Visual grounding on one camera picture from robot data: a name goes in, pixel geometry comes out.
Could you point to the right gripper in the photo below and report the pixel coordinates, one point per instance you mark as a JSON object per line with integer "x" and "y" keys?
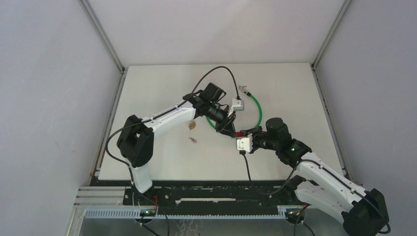
{"x": 254, "y": 131}

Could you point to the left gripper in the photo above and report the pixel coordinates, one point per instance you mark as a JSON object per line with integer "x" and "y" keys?
{"x": 226, "y": 126}

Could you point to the brass padlock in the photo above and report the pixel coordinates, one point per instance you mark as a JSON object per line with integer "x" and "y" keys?
{"x": 191, "y": 125}

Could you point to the red cable lock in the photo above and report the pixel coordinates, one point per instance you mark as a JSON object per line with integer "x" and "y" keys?
{"x": 246, "y": 133}

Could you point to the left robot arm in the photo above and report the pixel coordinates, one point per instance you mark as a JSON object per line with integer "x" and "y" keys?
{"x": 136, "y": 139}

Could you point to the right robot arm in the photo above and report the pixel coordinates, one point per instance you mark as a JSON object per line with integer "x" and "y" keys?
{"x": 361, "y": 212}

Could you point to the green lock keys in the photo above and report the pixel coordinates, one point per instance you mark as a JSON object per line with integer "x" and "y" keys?
{"x": 242, "y": 88}

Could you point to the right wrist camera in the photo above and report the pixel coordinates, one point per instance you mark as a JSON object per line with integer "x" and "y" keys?
{"x": 244, "y": 144}

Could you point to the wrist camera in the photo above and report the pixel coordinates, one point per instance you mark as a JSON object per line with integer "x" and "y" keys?
{"x": 244, "y": 144}
{"x": 235, "y": 106}

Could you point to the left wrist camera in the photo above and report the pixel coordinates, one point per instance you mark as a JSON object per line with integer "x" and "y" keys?
{"x": 235, "y": 106}

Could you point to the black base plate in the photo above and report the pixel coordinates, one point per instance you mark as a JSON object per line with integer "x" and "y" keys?
{"x": 206, "y": 199}

